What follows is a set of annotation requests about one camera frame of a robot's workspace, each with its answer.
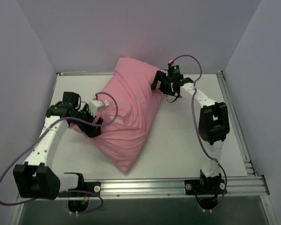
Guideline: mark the pink pillowcase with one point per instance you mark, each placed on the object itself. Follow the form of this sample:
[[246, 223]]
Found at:
[[130, 96]]

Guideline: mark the white pillow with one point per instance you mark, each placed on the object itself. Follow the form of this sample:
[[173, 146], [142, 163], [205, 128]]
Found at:
[[118, 119]]

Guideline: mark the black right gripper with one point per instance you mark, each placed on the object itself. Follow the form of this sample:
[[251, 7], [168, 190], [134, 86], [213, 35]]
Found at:
[[162, 82]]

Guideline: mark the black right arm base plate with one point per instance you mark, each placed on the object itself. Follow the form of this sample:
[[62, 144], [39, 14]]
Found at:
[[197, 187]]

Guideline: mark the aluminium front frame rail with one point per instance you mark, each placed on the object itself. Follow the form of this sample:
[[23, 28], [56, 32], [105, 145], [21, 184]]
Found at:
[[137, 188]]

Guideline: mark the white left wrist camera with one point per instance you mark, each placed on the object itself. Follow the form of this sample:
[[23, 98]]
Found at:
[[97, 105]]

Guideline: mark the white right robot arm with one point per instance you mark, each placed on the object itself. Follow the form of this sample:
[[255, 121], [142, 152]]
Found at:
[[211, 120]]

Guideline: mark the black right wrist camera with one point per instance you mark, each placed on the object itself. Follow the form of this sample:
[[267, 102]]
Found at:
[[174, 72]]

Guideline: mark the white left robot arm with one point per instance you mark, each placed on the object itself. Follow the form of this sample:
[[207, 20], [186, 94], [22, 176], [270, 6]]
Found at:
[[35, 178]]

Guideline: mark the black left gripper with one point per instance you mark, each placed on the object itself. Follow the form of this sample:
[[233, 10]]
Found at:
[[92, 128]]

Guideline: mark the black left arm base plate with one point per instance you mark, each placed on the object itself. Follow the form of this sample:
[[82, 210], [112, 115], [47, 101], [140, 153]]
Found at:
[[88, 186]]

